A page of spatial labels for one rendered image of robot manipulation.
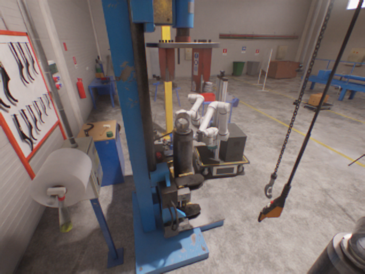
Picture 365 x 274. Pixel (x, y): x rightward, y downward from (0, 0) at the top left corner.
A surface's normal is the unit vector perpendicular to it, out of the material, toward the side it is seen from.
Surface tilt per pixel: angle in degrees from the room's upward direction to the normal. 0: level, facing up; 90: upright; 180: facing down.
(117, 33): 90
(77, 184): 90
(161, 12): 90
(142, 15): 90
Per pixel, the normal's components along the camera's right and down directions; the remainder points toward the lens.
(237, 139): 0.14, 0.48
